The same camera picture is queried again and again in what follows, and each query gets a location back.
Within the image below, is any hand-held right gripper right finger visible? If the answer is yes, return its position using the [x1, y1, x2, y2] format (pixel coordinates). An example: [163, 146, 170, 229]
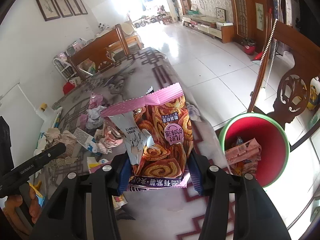
[187, 149, 292, 240]

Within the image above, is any white wall duct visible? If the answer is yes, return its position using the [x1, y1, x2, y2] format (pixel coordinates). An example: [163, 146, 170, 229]
[0, 82, 40, 130]

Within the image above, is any blue yellow toy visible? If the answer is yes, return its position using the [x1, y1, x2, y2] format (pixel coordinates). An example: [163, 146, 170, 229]
[29, 181, 47, 208]

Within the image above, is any yellow white box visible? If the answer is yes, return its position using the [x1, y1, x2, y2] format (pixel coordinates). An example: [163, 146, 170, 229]
[86, 156, 113, 174]

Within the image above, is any pink snack wrapper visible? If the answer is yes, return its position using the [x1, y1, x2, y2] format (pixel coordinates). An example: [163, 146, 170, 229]
[89, 92, 107, 109]

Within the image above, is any wooden television cabinet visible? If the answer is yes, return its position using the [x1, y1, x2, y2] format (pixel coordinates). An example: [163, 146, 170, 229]
[181, 15, 234, 43]

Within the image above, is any small balance bike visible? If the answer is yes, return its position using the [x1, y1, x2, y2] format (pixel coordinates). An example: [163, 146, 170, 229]
[136, 15, 160, 27]

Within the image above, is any framed wall picture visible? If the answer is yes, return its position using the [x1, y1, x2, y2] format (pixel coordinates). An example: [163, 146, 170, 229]
[62, 0, 82, 16]
[49, 0, 73, 18]
[32, 0, 60, 22]
[72, 0, 88, 15]

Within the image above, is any printed door curtain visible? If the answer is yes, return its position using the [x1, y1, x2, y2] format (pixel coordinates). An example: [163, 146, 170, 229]
[269, 0, 294, 27]

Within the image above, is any white lamp base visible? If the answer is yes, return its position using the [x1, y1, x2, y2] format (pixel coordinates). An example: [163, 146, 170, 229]
[35, 105, 63, 133]

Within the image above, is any carved wooden chair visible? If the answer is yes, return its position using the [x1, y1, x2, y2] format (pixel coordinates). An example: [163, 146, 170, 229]
[247, 20, 320, 153]

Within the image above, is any short framed flower painting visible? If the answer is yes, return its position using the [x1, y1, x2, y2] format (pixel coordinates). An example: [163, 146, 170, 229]
[255, 2, 264, 29]

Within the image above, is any red pot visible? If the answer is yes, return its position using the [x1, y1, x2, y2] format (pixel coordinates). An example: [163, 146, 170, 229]
[242, 39, 257, 55]

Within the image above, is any stack of books and papers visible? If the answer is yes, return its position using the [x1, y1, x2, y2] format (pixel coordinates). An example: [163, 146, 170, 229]
[50, 106, 64, 135]

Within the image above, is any red bin green rim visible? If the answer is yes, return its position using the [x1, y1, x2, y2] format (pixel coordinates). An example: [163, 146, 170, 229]
[218, 112, 290, 188]

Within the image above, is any white beaded cord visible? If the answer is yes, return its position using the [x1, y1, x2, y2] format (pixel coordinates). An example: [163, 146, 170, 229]
[256, 19, 278, 90]

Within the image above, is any small packet red label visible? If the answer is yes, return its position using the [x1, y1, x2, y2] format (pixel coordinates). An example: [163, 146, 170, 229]
[112, 195, 128, 210]

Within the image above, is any person's left hand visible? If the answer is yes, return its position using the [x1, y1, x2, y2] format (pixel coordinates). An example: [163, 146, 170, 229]
[0, 186, 43, 237]

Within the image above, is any white shelf rack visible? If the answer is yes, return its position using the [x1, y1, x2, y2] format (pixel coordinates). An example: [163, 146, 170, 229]
[52, 39, 87, 79]

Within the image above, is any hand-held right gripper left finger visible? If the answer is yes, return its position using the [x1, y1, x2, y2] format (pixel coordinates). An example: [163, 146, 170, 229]
[31, 152, 132, 240]

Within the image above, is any pink spiral cookie snack bag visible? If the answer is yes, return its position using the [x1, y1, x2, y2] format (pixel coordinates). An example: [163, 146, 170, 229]
[100, 82, 194, 193]

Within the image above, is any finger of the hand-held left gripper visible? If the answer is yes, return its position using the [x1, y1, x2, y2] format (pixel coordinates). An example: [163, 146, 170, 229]
[37, 143, 67, 167]

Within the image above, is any silver wrapper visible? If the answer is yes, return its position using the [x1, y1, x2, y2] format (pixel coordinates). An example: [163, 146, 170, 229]
[86, 106, 107, 129]

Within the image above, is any red white wrapper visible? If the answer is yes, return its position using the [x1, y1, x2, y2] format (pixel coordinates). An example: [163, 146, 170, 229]
[94, 125, 125, 154]

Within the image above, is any small framed picture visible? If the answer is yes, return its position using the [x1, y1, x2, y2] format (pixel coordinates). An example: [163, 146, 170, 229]
[215, 7, 227, 22]

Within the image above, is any red bag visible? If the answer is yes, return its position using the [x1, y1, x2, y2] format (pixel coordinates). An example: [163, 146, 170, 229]
[62, 81, 77, 95]

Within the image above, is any white box grey pattern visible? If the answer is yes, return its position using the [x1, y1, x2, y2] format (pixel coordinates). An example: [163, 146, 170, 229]
[71, 127, 98, 153]

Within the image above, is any pink packaging bag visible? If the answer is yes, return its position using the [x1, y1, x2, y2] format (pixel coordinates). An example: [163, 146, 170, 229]
[225, 138, 262, 164]

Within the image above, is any brown paper ball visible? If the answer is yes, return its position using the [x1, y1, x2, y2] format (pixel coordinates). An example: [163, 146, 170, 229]
[40, 127, 78, 155]

